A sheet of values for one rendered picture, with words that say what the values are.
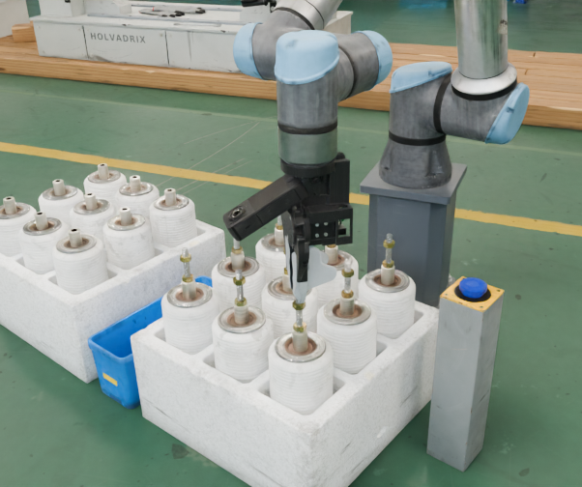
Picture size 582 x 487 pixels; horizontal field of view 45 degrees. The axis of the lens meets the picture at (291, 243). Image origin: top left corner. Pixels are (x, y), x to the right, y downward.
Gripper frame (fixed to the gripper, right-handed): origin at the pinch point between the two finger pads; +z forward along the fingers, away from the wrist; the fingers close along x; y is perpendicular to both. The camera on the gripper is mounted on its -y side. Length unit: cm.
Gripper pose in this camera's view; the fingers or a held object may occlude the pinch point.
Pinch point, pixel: (295, 292)
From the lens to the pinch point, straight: 99.9
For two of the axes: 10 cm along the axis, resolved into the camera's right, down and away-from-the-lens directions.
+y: 9.7, -1.3, 1.9
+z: 0.2, 8.8, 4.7
